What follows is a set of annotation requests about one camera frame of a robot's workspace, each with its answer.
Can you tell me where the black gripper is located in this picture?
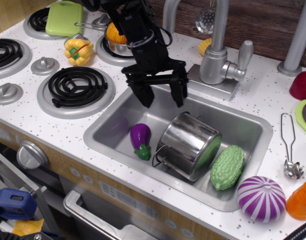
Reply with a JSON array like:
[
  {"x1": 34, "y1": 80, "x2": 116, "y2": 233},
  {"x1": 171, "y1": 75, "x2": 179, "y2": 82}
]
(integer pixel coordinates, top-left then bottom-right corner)
[{"x1": 122, "y1": 39, "x2": 188, "y2": 108}]

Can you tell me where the stainless steel pot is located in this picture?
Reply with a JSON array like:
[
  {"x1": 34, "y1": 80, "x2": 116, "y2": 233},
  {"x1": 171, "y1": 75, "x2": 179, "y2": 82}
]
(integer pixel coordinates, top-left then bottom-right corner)
[{"x1": 152, "y1": 111, "x2": 222, "y2": 182}]

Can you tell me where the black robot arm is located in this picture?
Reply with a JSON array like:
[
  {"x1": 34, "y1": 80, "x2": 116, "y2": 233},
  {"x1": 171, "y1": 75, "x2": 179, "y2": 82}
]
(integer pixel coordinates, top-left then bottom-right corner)
[{"x1": 82, "y1": 0, "x2": 189, "y2": 108}]

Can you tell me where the grey metal sink basin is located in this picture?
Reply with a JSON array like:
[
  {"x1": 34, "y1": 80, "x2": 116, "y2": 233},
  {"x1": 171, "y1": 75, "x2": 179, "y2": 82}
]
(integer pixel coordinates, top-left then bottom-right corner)
[{"x1": 83, "y1": 86, "x2": 273, "y2": 212}]

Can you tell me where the purple toy eggplant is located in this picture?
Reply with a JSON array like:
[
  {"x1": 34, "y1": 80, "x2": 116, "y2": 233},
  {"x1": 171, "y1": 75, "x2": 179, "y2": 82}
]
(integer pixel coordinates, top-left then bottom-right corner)
[{"x1": 130, "y1": 123, "x2": 151, "y2": 161}]

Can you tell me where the small steel saucepan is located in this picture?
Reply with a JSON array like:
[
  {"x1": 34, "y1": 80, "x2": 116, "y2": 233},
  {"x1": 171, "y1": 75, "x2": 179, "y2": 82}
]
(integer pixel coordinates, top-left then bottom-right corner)
[{"x1": 74, "y1": 22, "x2": 133, "y2": 57}]

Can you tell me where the silver toy faucet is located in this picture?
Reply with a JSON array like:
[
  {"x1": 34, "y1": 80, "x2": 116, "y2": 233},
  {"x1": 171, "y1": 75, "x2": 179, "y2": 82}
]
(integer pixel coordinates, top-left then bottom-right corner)
[{"x1": 162, "y1": 0, "x2": 254, "y2": 102}]

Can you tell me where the yellow toy corn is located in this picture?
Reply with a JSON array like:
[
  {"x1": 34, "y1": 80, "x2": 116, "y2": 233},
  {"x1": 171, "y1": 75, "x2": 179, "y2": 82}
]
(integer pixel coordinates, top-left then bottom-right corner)
[{"x1": 198, "y1": 38, "x2": 212, "y2": 56}]

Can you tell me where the orange toy pumpkin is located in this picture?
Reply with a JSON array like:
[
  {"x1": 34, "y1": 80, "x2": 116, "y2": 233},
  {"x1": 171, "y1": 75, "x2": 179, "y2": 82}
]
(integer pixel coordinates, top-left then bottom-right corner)
[{"x1": 106, "y1": 22, "x2": 126, "y2": 45}]

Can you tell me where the hanging metal slotted spoon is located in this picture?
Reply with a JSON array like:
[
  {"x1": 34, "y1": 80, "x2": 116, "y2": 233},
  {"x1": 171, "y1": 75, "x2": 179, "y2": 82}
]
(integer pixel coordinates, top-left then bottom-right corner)
[{"x1": 195, "y1": 0, "x2": 216, "y2": 35}]

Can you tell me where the front black stove burner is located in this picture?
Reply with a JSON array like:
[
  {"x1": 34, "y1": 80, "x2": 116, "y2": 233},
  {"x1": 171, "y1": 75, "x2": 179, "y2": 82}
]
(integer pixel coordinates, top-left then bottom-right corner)
[{"x1": 37, "y1": 66, "x2": 115, "y2": 120}]

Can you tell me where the black stove burner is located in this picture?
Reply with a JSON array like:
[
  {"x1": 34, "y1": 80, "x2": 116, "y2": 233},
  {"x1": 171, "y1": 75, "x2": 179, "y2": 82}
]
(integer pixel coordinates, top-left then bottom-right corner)
[
  {"x1": 0, "y1": 38, "x2": 32, "y2": 79},
  {"x1": 37, "y1": 66, "x2": 115, "y2": 120}
]

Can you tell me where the yellow toy bell pepper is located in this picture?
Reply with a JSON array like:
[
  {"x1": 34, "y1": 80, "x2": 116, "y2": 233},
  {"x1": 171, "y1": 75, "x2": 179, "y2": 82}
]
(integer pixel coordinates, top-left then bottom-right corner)
[{"x1": 64, "y1": 38, "x2": 94, "y2": 66}]

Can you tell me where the green toy bitter melon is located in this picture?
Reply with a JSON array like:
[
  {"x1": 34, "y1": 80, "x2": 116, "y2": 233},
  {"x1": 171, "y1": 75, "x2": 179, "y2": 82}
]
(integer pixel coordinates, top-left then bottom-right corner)
[{"x1": 211, "y1": 145, "x2": 245, "y2": 191}]

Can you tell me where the green cutting board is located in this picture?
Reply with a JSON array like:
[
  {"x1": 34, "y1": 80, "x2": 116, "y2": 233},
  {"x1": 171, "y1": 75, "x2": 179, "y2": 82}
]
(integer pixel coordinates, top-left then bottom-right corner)
[{"x1": 45, "y1": 0, "x2": 83, "y2": 37}]

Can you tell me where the red toy pepper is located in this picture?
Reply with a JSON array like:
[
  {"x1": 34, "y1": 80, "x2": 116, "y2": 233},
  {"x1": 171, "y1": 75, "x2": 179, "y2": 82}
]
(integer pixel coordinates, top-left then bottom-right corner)
[{"x1": 289, "y1": 71, "x2": 306, "y2": 100}]

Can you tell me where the back left stove burner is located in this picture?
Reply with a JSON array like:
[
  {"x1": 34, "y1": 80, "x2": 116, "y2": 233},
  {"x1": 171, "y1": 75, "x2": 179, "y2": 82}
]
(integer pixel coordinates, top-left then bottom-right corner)
[{"x1": 23, "y1": 7, "x2": 64, "y2": 40}]

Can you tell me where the green plate with metal bowl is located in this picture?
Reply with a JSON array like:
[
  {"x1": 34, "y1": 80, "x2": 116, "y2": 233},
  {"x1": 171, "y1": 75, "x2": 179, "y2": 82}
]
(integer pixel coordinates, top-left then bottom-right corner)
[{"x1": 295, "y1": 100, "x2": 306, "y2": 131}]

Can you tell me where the silver oven front knob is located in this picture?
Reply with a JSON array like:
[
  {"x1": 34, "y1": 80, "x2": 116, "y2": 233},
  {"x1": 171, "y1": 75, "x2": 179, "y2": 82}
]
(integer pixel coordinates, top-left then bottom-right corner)
[{"x1": 16, "y1": 140, "x2": 48, "y2": 170}]

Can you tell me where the purple striped toy onion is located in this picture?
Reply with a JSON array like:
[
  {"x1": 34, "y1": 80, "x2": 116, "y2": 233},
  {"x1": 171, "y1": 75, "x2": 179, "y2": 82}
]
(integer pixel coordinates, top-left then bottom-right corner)
[{"x1": 237, "y1": 176, "x2": 286, "y2": 223}]

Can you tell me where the metal pasta server utensil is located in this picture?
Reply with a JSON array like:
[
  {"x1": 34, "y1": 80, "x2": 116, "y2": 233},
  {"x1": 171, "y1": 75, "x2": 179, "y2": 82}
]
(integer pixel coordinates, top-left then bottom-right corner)
[{"x1": 281, "y1": 112, "x2": 304, "y2": 180}]

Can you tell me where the left black stove burner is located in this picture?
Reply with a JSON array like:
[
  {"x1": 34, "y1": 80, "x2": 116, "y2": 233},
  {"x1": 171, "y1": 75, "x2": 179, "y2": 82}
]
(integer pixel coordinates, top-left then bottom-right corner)
[{"x1": 0, "y1": 38, "x2": 32, "y2": 79}]

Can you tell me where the orange toy carrot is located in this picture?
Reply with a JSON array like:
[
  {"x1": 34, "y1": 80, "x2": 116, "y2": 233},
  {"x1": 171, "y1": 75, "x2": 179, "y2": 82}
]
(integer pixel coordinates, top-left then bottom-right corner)
[{"x1": 286, "y1": 182, "x2": 306, "y2": 221}]

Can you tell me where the blue clamp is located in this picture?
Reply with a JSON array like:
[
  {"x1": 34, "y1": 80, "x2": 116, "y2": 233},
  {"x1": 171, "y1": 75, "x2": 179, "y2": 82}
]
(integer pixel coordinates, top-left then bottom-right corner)
[{"x1": 0, "y1": 188, "x2": 37, "y2": 220}]

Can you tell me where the yellow cloth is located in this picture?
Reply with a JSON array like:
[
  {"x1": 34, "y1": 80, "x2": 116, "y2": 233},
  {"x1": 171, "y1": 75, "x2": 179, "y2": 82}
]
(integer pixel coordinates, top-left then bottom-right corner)
[{"x1": 12, "y1": 219, "x2": 44, "y2": 237}]

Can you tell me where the grey vertical post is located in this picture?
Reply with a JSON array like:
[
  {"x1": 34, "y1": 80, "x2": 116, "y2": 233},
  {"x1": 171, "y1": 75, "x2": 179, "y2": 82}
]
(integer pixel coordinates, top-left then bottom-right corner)
[{"x1": 278, "y1": 1, "x2": 306, "y2": 77}]

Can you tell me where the silver oven door handle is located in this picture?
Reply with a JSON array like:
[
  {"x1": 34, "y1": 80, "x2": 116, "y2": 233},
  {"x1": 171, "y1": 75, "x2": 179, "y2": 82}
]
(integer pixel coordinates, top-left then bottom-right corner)
[{"x1": 63, "y1": 189, "x2": 133, "y2": 240}]

